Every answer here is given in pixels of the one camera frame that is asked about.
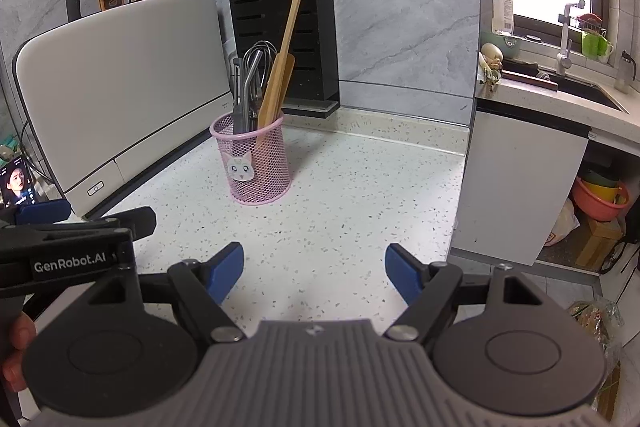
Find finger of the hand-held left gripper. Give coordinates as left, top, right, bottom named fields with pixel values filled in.
left=15, top=199, right=71, bottom=225
left=82, top=207, right=157, bottom=240

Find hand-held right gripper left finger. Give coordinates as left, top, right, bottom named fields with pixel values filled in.
left=87, top=242, right=246, bottom=344

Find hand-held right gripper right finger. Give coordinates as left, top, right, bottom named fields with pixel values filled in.
left=384, top=243, right=543, bottom=343

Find pink mesh utensil holder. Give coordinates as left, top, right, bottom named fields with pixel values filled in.
left=210, top=109, right=292, bottom=206

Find grey-handled metal fork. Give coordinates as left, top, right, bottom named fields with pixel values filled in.
left=231, top=57, right=247, bottom=134

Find wooden spatula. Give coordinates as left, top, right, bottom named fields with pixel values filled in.
left=256, top=51, right=296, bottom=148

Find wire whisk with orange handle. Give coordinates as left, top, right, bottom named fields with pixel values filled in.
left=247, top=41, right=278, bottom=118

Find person's left hand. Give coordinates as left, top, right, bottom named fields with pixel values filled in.
left=0, top=312, right=37, bottom=393

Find smartphone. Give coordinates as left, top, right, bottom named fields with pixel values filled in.
left=0, top=154, right=38, bottom=210

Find white knife sterilizer appliance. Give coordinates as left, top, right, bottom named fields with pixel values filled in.
left=12, top=0, right=235, bottom=220

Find white cabinet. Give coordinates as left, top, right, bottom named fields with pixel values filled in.
left=452, top=99, right=592, bottom=267

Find white plastic bag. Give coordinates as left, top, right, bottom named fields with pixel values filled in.
left=544, top=199, right=581, bottom=248

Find cardboard box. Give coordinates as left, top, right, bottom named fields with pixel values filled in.
left=575, top=217, right=624, bottom=270

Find clear plastic snack bag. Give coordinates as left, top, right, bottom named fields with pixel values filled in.
left=570, top=299, right=626, bottom=408

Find orange plastic basin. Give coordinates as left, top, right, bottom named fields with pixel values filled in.
left=572, top=177, right=629, bottom=223

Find white radish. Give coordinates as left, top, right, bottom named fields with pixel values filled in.
left=477, top=42, right=503, bottom=95

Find black knife block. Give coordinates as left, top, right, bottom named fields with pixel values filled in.
left=226, top=0, right=342, bottom=120

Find kitchen sink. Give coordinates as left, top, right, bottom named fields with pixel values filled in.
left=550, top=74, right=628, bottom=112

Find silver faucet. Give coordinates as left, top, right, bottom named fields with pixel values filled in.
left=557, top=0, right=587, bottom=75

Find white soap bottle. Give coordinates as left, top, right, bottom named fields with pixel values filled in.
left=492, top=0, right=516, bottom=35

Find clear dispenser bottle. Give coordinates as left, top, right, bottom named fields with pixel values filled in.
left=617, top=52, right=638, bottom=95

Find green cups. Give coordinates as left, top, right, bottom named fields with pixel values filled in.
left=581, top=29, right=614, bottom=60

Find black appliance cable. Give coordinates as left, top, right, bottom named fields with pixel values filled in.
left=20, top=117, right=51, bottom=188

